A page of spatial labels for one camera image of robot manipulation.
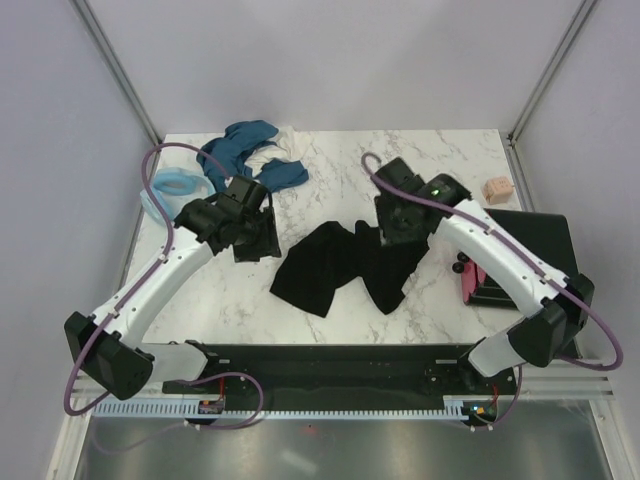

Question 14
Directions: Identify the black and pink drawer box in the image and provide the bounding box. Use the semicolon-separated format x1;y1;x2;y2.
452;208;584;309

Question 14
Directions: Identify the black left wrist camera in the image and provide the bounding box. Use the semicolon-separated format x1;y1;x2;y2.
216;176;269;215

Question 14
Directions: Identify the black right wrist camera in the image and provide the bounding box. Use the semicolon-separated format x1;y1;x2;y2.
374;157;426;198

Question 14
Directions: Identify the white slotted cable duct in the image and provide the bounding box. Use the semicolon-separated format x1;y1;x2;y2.
93;397;480;420

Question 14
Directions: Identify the light blue ring toy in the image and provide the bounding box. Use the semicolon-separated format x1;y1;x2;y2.
140;167;216;225

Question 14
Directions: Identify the aluminium frame rail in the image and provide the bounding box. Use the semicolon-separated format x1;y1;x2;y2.
69;357;615;400

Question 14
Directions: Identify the pink foam cube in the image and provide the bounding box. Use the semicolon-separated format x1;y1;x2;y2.
482;176;514;205

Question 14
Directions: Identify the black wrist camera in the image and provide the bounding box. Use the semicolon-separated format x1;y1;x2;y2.
216;176;269;215
374;157;426;198

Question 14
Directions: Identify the white t shirt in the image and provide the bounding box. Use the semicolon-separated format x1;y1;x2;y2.
245;126;312;176

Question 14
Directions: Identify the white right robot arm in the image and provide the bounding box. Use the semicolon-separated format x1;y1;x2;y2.
374;193;595;394

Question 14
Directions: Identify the blue t shirt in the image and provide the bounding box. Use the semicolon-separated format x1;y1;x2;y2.
196;120;309;193

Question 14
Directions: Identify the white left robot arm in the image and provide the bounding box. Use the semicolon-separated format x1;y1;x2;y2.
64;195;281;400

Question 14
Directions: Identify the black t shirt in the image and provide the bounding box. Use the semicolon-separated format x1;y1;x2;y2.
270;220;429;318

